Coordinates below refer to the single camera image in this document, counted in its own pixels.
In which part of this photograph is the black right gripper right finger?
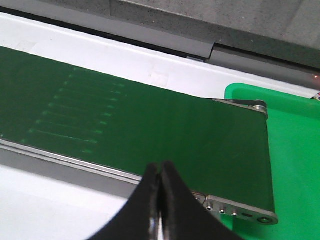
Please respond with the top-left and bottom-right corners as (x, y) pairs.
(159, 161), (241, 240)

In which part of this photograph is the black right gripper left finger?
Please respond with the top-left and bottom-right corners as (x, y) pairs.
(90, 163), (160, 240)

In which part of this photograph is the green conveyor belt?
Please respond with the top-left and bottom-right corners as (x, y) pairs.
(0, 47), (275, 212)

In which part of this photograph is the green plastic tray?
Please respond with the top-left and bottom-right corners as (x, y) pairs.
(221, 83), (320, 240)

